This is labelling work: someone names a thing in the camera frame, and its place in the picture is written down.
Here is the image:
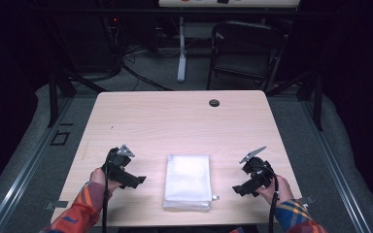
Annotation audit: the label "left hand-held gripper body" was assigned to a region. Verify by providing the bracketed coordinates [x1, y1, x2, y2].
[101, 144, 136, 179]

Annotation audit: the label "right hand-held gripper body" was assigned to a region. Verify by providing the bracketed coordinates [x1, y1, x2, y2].
[239, 146, 276, 189]

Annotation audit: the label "white mesh laundry bag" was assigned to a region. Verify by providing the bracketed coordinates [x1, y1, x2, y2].
[162, 153, 220, 211]

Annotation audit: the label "person's left hand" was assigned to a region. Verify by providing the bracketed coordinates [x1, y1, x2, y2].
[89, 167, 123, 197]

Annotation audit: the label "person's right hand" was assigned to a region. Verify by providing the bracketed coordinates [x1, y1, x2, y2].
[255, 174, 295, 207]

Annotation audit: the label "grey tape tab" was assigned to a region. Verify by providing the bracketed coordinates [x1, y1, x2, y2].
[298, 194, 316, 206]
[44, 200, 70, 211]

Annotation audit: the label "black folding chair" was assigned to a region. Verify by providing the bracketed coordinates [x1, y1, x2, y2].
[206, 19, 287, 92]

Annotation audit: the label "white desk leg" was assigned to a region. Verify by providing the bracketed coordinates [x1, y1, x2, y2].
[176, 16, 188, 83]

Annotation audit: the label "right hand-held gripper black cable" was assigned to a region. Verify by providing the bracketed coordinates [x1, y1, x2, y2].
[267, 166, 280, 233]

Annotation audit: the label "hand-held gripper black cable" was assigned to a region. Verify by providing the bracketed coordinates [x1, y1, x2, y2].
[101, 164, 110, 233]
[267, 166, 280, 233]

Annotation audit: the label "left hand-held gripper black cable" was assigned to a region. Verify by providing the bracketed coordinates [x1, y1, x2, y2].
[101, 164, 110, 233]

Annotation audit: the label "metal floor rail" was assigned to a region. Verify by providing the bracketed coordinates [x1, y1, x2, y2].
[0, 96, 76, 233]
[299, 96, 373, 233]

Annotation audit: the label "black floor cables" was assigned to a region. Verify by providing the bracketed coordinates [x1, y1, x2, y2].
[119, 45, 176, 92]

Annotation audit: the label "black frame post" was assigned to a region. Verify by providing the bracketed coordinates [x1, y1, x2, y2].
[47, 68, 60, 128]
[313, 71, 324, 132]

